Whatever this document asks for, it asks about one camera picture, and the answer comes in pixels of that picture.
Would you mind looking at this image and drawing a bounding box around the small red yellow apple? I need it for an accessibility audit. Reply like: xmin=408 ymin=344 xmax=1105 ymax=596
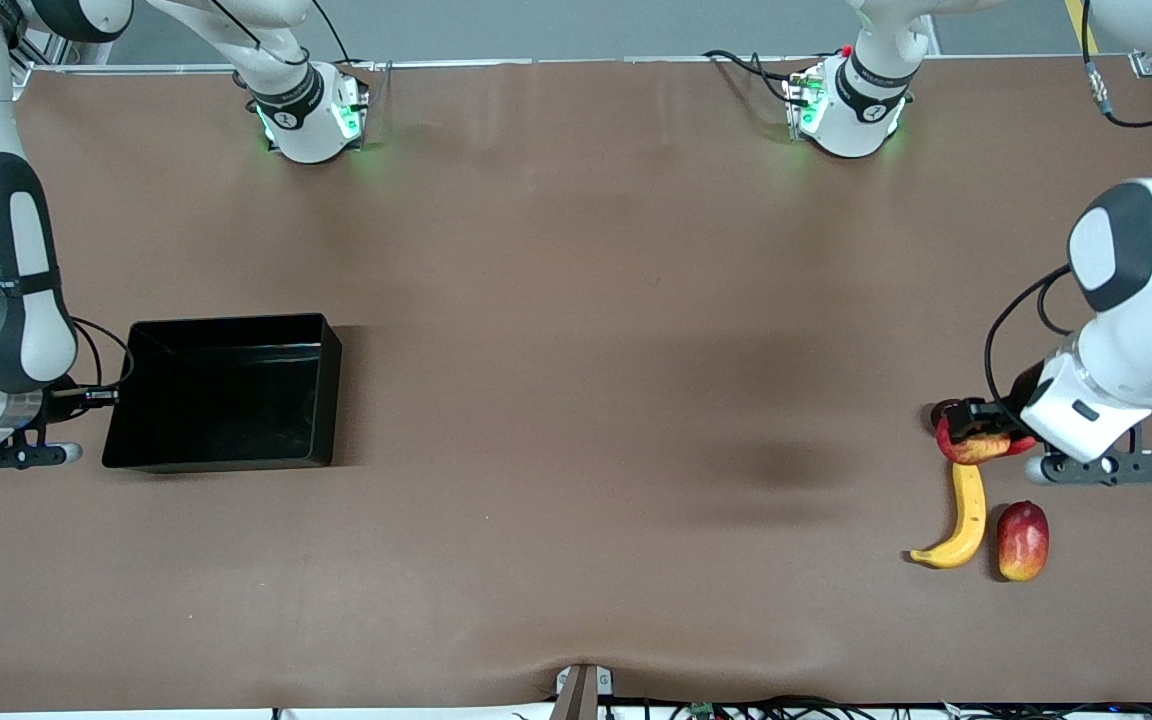
xmin=937 ymin=418 xmax=1015 ymax=467

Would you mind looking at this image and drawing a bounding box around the yellow banana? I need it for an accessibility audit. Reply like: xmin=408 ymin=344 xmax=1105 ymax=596
xmin=909 ymin=462 xmax=989 ymax=570

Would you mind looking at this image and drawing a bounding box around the black plastic box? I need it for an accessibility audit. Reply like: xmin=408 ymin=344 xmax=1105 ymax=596
xmin=101 ymin=313 xmax=343 ymax=473

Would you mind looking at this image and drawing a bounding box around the red yellow mango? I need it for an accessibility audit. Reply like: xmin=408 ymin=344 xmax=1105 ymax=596
xmin=996 ymin=500 xmax=1051 ymax=583

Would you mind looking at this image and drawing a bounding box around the brown table cover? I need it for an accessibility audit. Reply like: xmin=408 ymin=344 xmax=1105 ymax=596
xmin=0 ymin=55 xmax=1152 ymax=713

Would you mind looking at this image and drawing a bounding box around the metal table clamp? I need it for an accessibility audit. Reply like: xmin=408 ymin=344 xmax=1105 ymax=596
xmin=551 ymin=662 xmax=615 ymax=720

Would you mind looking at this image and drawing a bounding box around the black base cable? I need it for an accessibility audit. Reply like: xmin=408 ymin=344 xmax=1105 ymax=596
xmin=311 ymin=0 xmax=382 ymax=71
xmin=703 ymin=48 xmax=799 ymax=106

